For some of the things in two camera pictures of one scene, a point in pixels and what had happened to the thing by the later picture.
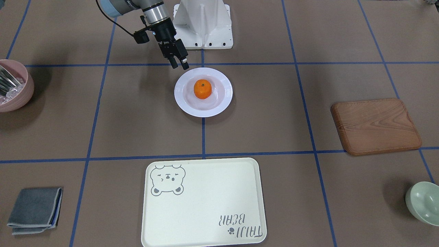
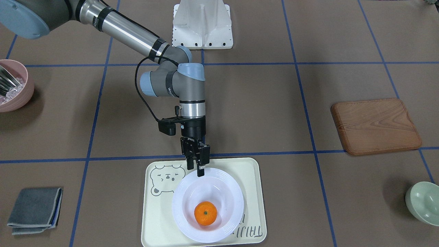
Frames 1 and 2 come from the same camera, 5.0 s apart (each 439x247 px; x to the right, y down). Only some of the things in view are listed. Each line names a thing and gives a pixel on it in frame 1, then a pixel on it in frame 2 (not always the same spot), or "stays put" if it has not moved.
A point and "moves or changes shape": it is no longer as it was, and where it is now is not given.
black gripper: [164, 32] → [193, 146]
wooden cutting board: [375, 126] stays put
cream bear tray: [212, 202] stays put
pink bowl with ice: [18, 97] stays put
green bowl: [422, 199] stays put
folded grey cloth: [35, 210] stays put
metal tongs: [7, 81] stays put
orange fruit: [202, 89] moves or changes shape
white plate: [221, 96] → [216, 187]
